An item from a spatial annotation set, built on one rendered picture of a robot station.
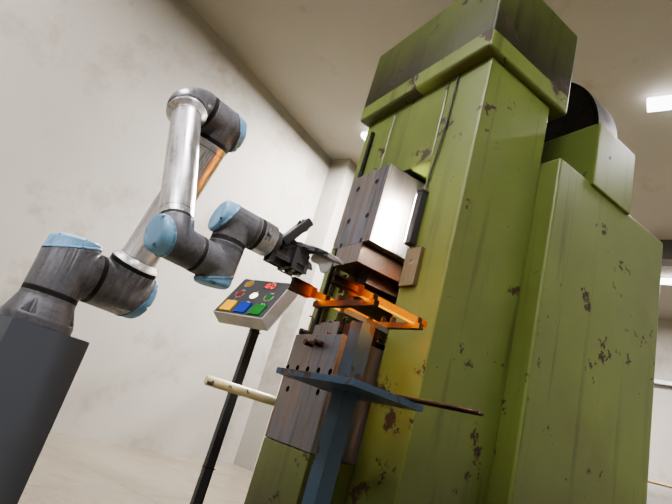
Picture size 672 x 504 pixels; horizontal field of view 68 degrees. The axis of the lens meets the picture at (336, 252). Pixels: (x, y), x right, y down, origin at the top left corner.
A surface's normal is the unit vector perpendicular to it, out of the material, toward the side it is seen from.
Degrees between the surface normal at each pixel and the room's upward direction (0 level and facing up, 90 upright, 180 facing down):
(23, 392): 90
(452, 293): 90
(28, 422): 90
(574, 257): 90
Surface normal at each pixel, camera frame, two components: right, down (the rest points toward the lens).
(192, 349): 0.82, 0.04
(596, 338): 0.54, -0.14
